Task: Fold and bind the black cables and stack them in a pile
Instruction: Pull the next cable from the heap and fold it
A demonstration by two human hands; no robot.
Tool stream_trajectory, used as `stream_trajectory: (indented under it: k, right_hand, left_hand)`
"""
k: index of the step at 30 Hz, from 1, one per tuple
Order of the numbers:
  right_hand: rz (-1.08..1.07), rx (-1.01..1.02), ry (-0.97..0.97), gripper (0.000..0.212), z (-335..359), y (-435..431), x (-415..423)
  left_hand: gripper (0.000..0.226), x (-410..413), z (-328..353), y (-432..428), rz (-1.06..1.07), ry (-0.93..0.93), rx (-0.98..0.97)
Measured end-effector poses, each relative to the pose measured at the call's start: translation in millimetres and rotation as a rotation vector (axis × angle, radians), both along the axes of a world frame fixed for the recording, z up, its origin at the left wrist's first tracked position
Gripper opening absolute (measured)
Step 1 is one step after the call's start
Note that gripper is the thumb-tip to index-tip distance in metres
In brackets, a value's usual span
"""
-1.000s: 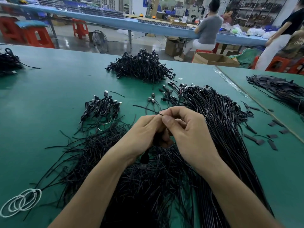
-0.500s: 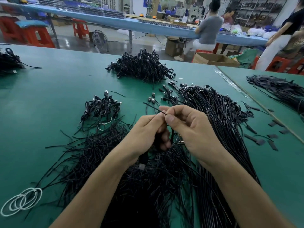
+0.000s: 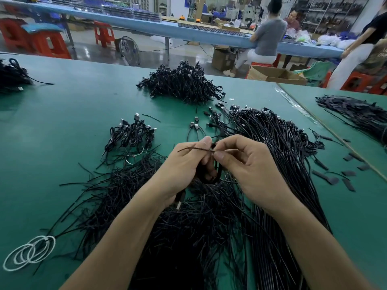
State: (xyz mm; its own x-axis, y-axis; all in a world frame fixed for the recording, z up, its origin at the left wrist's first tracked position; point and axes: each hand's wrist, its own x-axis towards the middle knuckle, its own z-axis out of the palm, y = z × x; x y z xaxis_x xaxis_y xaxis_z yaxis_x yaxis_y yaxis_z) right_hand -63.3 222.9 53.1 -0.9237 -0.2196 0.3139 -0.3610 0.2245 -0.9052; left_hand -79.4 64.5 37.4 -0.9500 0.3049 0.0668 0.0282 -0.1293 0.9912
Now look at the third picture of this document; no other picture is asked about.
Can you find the long blue workbench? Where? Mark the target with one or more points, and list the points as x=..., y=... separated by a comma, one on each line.
x=175, y=30

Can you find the white pillar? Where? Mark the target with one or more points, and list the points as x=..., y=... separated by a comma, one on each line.
x=180, y=6

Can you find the small cardboard box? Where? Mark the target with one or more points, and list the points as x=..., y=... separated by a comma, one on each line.
x=223, y=59

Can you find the red stool with blue seat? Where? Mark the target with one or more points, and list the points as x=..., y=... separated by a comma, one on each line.
x=49, y=42

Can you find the grey floor fan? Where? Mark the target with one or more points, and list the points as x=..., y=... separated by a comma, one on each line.
x=128, y=51

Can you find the person's left forearm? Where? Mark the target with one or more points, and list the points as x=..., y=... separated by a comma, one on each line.
x=115, y=250

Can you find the red plastic stool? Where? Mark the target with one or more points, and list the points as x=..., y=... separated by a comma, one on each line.
x=360, y=81
x=13, y=34
x=104, y=34

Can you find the pile of white bags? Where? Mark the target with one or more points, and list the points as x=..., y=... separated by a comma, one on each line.
x=329, y=40

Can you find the person's left hand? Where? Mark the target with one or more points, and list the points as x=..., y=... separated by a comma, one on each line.
x=178, y=169

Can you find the scattered dark tie pieces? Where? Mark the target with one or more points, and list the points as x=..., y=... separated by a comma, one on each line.
x=349, y=184

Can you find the person's right hand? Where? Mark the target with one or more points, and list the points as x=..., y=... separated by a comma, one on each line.
x=257, y=172

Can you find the metal storage shelf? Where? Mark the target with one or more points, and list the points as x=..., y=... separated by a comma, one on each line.
x=332, y=13

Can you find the open cardboard box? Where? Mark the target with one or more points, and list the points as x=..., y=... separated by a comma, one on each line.
x=276, y=75

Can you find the green bag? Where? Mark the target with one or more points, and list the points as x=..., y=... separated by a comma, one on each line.
x=314, y=73

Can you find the person's right forearm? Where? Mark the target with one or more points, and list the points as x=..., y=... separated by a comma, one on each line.
x=323, y=250

